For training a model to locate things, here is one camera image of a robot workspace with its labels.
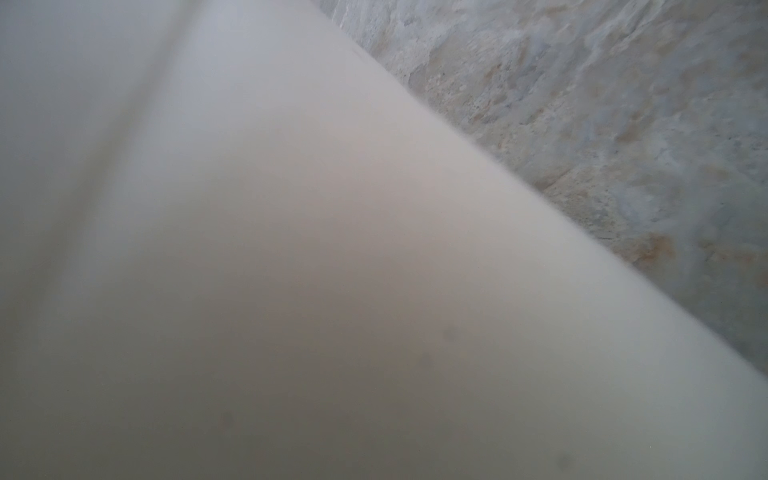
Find white paper bag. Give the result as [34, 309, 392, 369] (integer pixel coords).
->
[1, 1, 767, 479]

